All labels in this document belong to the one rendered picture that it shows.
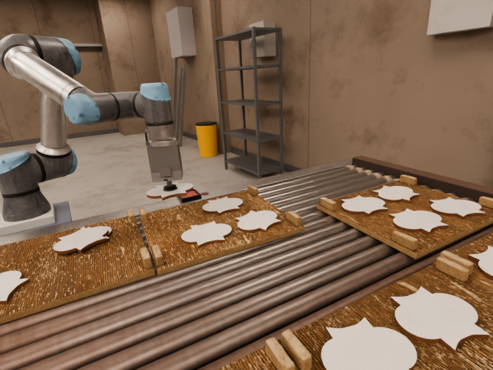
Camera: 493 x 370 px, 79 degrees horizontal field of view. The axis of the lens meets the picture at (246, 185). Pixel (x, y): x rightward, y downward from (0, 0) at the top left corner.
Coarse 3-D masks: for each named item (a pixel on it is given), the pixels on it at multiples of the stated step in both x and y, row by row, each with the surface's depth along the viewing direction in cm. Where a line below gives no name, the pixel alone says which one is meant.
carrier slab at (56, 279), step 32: (96, 224) 94; (128, 224) 92; (0, 256) 78; (32, 256) 78; (64, 256) 77; (96, 256) 76; (128, 256) 75; (32, 288) 65; (64, 288) 65; (96, 288) 64; (0, 320) 58
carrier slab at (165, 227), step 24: (240, 192) 112; (168, 216) 96; (192, 216) 95; (216, 216) 94; (240, 216) 93; (168, 240) 82; (240, 240) 80; (264, 240) 80; (168, 264) 71; (192, 264) 73
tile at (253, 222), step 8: (248, 216) 91; (256, 216) 90; (264, 216) 90; (272, 216) 90; (240, 224) 86; (248, 224) 86; (256, 224) 86; (264, 224) 85; (272, 224) 86; (248, 232) 83
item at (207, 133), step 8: (200, 128) 529; (208, 128) 529; (216, 128) 548; (200, 136) 535; (208, 136) 533; (216, 136) 549; (200, 144) 542; (208, 144) 539; (216, 144) 552; (200, 152) 551; (208, 152) 544; (216, 152) 555
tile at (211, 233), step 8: (208, 224) 87; (216, 224) 87; (224, 224) 87; (184, 232) 83; (192, 232) 83; (200, 232) 83; (208, 232) 83; (216, 232) 82; (224, 232) 82; (184, 240) 79; (192, 240) 79; (200, 240) 79; (208, 240) 78; (216, 240) 79; (224, 240) 78
